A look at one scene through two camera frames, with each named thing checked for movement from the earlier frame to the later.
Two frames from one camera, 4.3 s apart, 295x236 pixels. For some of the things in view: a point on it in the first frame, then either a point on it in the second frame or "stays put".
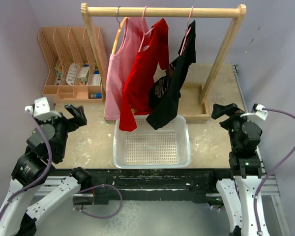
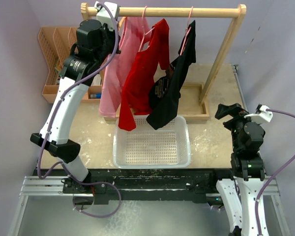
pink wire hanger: [144, 34] stays put
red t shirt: [135, 98] stays put
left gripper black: [77, 112] -> [105, 29]
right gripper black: [231, 109] stays put
